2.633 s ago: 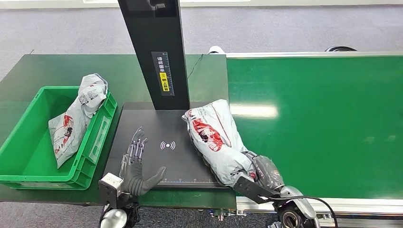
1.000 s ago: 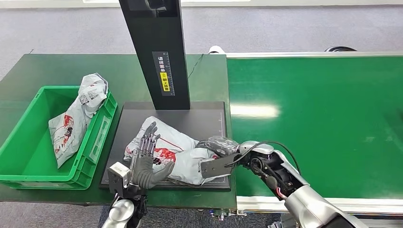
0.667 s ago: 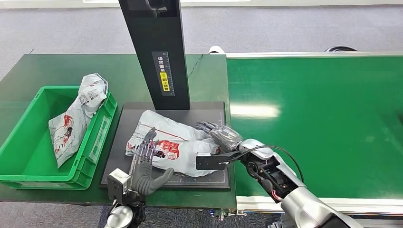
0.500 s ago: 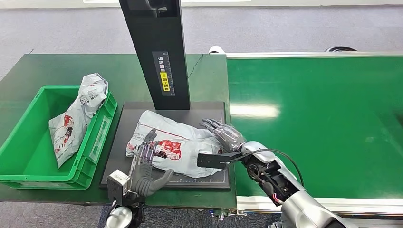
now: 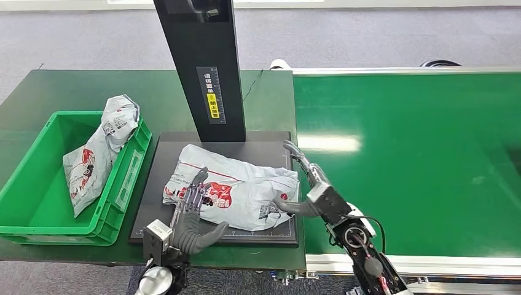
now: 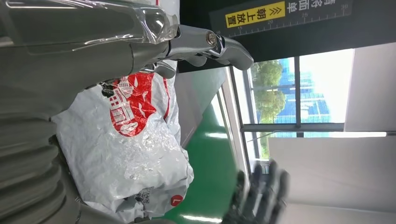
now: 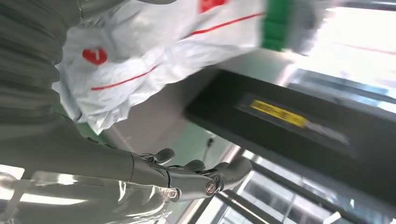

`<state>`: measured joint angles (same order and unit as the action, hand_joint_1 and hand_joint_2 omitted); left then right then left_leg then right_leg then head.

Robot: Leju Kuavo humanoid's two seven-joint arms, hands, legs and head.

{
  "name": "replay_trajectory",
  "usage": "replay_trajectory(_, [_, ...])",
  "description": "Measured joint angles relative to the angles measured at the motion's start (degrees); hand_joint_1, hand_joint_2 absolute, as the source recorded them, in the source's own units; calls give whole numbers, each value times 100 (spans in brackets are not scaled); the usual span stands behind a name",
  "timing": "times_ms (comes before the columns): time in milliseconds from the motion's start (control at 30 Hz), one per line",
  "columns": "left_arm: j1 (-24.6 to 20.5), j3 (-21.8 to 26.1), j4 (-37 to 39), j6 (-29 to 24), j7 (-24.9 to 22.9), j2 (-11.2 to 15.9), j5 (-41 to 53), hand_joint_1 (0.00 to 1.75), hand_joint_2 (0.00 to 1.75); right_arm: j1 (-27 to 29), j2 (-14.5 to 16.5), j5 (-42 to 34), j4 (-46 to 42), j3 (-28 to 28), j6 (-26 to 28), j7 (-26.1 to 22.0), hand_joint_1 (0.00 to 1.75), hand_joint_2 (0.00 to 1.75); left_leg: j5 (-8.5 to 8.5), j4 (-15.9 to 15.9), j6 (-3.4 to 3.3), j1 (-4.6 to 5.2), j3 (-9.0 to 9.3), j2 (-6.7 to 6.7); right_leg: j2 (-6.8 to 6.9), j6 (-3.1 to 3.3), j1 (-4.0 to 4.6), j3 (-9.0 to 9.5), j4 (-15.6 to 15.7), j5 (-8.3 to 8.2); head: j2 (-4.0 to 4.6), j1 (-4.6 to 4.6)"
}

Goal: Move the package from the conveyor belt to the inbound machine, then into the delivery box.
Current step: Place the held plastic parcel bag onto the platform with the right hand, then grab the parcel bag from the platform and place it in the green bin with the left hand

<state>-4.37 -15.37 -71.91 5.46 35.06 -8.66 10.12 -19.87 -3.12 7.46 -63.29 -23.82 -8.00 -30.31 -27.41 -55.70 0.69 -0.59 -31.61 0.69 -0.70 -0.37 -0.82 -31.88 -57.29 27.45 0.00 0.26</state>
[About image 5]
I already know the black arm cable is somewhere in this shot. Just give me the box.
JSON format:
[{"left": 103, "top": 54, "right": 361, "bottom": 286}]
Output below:
[{"left": 342, "top": 214, "right": 386, "bottom": 255}]

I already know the white courier bag red print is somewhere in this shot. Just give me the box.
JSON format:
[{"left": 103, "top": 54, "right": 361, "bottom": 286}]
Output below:
[
  {"left": 62, "top": 94, "right": 141, "bottom": 219},
  {"left": 162, "top": 143, "right": 301, "bottom": 232}
]

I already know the black and yellow column label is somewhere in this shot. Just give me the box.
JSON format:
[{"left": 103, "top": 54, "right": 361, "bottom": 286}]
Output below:
[{"left": 196, "top": 66, "right": 227, "bottom": 125}]

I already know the black coiled cable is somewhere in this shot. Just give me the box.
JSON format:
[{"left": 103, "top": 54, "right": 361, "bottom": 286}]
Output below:
[{"left": 420, "top": 60, "right": 463, "bottom": 68}]

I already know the aluminium conveyor frame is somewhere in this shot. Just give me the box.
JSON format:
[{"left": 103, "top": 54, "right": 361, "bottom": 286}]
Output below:
[{"left": 291, "top": 66, "right": 521, "bottom": 286}]

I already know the green plastic crate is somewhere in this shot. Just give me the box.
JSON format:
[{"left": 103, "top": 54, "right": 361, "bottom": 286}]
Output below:
[{"left": 0, "top": 111, "right": 152, "bottom": 246}]

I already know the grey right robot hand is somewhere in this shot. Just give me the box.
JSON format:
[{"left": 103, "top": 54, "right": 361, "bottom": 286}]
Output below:
[{"left": 273, "top": 140, "right": 351, "bottom": 225}]

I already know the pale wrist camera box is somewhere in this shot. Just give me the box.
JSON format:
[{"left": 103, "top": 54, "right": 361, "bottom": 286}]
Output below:
[
  {"left": 348, "top": 202, "right": 377, "bottom": 238},
  {"left": 142, "top": 219, "right": 174, "bottom": 261}
]

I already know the thin black cable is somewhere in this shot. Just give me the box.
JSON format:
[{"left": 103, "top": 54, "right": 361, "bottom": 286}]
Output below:
[{"left": 243, "top": 69, "right": 264, "bottom": 103}]

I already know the dark grey scanner base plate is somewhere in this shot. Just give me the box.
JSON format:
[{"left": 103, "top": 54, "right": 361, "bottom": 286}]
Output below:
[{"left": 129, "top": 131, "right": 299, "bottom": 246}]

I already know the black scanner column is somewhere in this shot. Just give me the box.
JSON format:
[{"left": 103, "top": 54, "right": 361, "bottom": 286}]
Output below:
[{"left": 152, "top": 0, "right": 247, "bottom": 143}]

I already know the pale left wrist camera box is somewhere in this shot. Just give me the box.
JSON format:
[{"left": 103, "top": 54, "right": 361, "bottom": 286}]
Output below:
[{"left": 142, "top": 219, "right": 174, "bottom": 261}]

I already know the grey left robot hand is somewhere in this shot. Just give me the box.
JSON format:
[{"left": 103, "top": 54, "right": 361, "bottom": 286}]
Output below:
[{"left": 171, "top": 167, "right": 230, "bottom": 254}]

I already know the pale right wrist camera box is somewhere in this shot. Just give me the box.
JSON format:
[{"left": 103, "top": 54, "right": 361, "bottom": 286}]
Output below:
[{"left": 348, "top": 202, "right": 377, "bottom": 238}]

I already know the green conveyor belt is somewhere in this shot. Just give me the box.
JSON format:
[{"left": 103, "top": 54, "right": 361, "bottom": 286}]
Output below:
[{"left": 292, "top": 73, "right": 521, "bottom": 258}]

